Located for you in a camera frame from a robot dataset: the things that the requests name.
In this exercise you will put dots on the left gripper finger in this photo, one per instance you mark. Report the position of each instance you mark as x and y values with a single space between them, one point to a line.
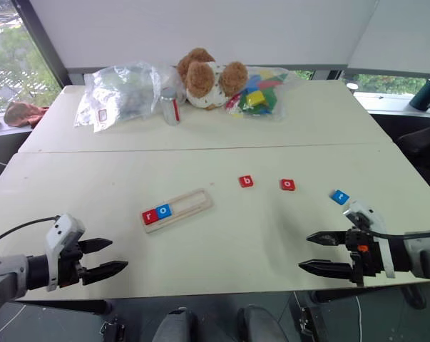
106 270
97 245

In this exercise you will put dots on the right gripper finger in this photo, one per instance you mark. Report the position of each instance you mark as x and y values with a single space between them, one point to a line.
328 269
328 238

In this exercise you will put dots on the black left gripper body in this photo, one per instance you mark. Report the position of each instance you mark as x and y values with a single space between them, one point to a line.
70 265

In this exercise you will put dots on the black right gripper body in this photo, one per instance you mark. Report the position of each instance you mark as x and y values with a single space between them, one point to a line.
366 256

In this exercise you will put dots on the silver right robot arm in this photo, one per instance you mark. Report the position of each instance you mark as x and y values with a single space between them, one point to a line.
425 251

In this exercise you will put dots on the blue letter tile t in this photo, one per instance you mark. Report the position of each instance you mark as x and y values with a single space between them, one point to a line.
339 196

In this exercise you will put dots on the red letter tile r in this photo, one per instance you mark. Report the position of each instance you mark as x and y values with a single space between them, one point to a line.
150 216

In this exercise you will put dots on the red letter tile o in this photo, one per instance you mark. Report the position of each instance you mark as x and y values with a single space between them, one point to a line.
287 184

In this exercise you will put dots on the blue letter tile o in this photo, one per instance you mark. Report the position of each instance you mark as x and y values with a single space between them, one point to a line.
164 211

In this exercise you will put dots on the red letter tile b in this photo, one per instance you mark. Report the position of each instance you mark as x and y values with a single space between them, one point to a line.
246 181

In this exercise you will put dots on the wooden letter tray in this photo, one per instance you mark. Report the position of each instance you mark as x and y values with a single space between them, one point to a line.
193 202

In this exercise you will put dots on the clear bag of coloured blocks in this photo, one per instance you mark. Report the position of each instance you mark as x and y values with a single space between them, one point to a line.
261 94

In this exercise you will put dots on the black table clamp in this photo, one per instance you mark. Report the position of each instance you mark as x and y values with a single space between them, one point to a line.
305 324
113 331

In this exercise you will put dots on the dark grey rounded shape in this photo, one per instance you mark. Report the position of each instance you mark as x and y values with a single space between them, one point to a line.
175 326

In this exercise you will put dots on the black office chair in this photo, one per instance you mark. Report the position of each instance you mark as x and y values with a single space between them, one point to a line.
421 146

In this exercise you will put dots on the pink crumpled cloth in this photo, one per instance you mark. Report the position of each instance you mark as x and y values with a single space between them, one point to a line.
22 113

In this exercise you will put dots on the small white cup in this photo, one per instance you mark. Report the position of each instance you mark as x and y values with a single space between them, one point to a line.
351 87

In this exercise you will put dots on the small can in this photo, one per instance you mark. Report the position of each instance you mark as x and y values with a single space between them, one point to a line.
170 107

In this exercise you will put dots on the clear crumpled plastic bag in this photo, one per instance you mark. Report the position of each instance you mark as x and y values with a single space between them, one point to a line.
123 90

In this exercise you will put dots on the yellow toy block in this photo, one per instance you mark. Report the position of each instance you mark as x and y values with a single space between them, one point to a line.
254 98

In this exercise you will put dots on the dark green mug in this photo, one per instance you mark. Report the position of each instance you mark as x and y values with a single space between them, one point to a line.
426 93

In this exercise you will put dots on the brown white plush dog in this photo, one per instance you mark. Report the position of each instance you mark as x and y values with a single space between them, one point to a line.
202 80

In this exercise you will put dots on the black table frame bar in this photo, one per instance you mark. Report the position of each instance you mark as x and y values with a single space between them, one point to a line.
343 296

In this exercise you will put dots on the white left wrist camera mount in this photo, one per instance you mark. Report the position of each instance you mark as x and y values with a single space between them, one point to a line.
63 228

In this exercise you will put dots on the black window frame post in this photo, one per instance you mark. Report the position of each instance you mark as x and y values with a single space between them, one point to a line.
43 42

